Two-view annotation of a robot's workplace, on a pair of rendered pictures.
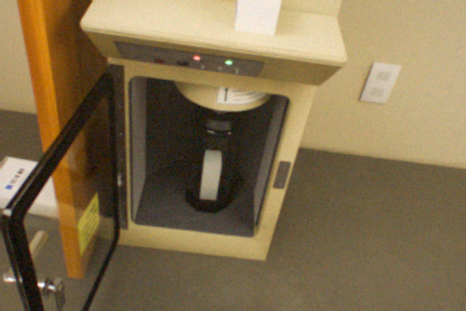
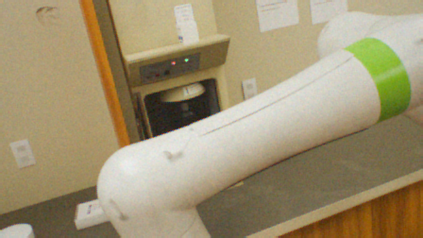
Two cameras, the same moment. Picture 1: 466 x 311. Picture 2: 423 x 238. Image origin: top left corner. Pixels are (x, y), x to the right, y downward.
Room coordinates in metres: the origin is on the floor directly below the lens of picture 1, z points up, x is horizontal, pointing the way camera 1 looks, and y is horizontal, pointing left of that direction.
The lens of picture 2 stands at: (-0.61, 0.22, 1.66)
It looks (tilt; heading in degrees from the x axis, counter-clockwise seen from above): 19 degrees down; 349
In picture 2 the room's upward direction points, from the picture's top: 11 degrees counter-clockwise
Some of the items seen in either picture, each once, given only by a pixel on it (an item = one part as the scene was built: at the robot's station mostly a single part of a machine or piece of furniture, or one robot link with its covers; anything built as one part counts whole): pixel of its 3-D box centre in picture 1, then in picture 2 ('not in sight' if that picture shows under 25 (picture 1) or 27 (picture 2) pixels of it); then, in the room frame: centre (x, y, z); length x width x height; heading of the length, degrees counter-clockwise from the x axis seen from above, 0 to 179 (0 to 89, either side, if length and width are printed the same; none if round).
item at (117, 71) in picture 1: (118, 162); (150, 148); (0.61, 0.20, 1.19); 0.03 x 0.02 x 0.39; 95
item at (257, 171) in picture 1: (207, 125); (181, 125); (0.75, 0.06, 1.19); 0.26 x 0.24 x 0.35; 95
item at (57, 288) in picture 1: (56, 295); not in sight; (0.34, 0.20, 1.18); 0.02 x 0.02 x 0.06; 87
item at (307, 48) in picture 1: (215, 53); (178, 61); (0.57, 0.05, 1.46); 0.32 x 0.11 x 0.10; 95
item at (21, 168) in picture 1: (30, 185); (98, 211); (0.72, 0.44, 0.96); 0.16 x 0.12 x 0.04; 90
